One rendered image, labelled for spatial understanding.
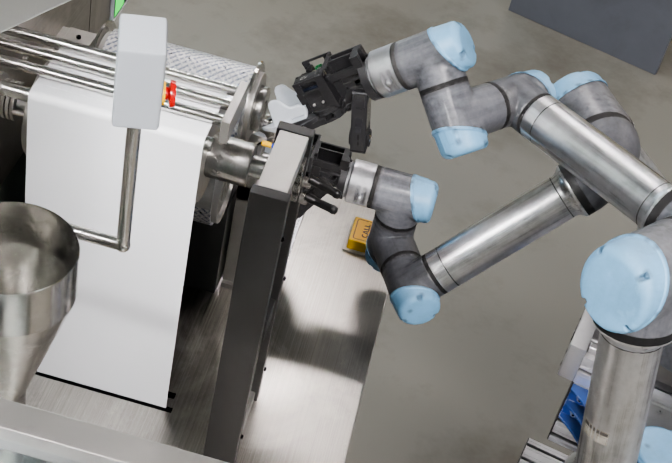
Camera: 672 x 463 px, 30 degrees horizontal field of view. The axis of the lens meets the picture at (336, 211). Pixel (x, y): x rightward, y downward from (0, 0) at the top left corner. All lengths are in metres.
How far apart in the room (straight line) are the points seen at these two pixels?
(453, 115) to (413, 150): 2.27
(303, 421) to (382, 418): 1.25
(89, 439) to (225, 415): 0.80
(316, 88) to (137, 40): 0.65
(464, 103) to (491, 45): 2.90
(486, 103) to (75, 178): 0.61
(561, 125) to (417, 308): 0.41
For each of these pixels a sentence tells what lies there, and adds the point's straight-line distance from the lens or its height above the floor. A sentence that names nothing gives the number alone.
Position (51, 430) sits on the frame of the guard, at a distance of 1.07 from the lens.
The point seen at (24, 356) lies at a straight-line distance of 1.36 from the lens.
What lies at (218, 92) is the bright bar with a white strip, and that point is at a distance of 1.72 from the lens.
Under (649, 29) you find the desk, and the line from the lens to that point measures 4.83.
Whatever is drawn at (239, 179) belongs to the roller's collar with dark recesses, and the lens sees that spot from 1.74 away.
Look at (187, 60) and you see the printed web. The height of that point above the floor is 1.31.
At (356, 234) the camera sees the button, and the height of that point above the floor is 0.92.
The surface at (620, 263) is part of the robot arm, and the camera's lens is 1.63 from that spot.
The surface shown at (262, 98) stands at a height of 1.28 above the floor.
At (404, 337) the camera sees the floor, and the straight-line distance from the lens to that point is 3.47.
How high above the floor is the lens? 2.44
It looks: 40 degrees down
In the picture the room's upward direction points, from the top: 13 degrees clockwise
